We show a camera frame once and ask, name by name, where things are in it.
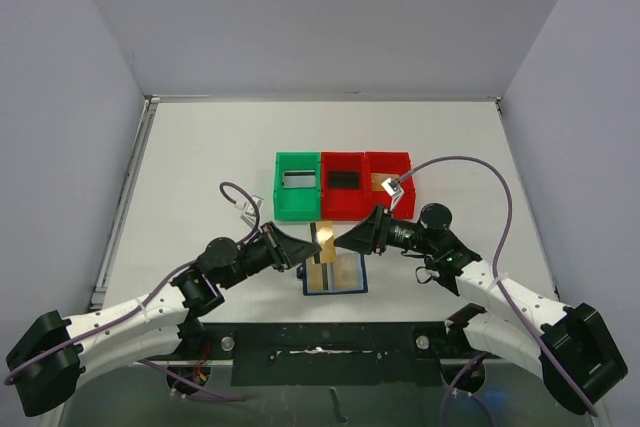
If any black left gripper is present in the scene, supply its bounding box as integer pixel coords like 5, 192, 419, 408
220, 220, 320, 289

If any blue leather card holder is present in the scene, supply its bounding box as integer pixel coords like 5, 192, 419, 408
296, 253, 369, 296

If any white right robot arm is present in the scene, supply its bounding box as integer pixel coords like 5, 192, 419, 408
334, 203, 628, 415

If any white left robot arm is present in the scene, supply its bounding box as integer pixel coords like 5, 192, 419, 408
4, 222, 321, 417

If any gold card in red bin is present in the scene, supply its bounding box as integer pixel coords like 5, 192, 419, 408
371, 173, 389, 192

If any black card in red bin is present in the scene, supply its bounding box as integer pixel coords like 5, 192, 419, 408
327, 171, 361, 190

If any silver card in green bin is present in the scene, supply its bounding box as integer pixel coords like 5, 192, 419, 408
281, 170, 317, 189

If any red plastic bin middle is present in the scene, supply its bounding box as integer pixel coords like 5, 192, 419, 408
321, 152, 372, 221

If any red plastic bin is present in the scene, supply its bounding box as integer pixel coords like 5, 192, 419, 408
321, 152, 372, 221
365, 151, 416, 220

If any green plastic bin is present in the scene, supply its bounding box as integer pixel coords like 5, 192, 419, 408
273, 152, 321, 221

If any red plastic bin right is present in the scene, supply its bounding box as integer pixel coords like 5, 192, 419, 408
365, 151, 416, 220

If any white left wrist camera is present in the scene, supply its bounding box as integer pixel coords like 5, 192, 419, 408
235, 196, 264, 226

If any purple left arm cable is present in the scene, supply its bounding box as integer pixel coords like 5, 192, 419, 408
3, 180, 266, 403

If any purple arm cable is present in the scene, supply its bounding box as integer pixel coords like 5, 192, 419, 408
3, 180, 266, 403
387, 155, 599, 427

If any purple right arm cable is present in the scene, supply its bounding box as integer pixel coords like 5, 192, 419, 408
387, 155, 599, 427

